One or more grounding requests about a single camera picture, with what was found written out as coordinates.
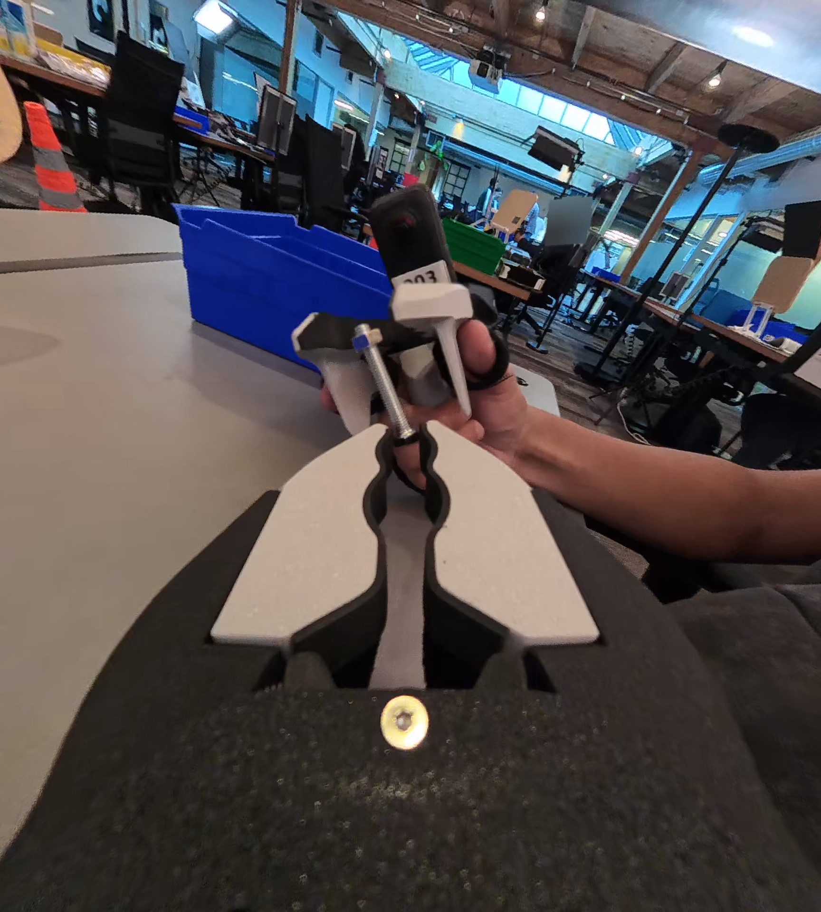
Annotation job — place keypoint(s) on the silver air duct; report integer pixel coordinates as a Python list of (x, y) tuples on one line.
[(809, 139)]

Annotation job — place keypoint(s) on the document stand with black board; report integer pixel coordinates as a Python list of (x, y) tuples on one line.
[(781, 281)]

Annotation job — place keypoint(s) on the black hanging panel light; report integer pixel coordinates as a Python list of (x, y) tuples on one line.
[(553, 148)]

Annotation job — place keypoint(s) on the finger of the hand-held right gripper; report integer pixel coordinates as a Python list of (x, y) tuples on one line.
[(346, 385), (432, 303)]

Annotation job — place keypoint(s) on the computer monitor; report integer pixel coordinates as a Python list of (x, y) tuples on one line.
[(276, 117)]

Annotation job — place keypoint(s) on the white ceiling projector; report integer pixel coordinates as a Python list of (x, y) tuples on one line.
[(489, 68)]

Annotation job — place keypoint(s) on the green plastic bin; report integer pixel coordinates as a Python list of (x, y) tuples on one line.
[(474, 246)]

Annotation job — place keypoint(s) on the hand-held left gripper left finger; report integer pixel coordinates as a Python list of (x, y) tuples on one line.
[(303, 556)]

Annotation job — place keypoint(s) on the person's right forearm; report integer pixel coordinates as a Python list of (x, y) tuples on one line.
[(667, 491)]

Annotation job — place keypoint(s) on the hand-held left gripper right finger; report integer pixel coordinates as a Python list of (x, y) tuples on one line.
[(510, 556)]

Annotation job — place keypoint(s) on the person's right hand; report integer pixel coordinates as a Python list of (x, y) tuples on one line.
[(496, 420)]

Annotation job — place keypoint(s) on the blue plastic bin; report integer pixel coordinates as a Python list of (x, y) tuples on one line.
[(254, 285)]

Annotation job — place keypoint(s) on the orange traffic cone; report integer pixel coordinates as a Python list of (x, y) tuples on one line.
[(50, 171)]

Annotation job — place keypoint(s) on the thin long steel bolt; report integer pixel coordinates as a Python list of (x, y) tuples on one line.
[(385, 388)]

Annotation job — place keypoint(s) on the black office chair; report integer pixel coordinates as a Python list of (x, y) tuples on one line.
[(143, 92)]

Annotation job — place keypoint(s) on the tan board on stand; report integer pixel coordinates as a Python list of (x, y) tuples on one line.
[(514, 210)]

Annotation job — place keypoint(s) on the person's dark shirt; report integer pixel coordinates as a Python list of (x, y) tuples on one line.
[(774, 677)]

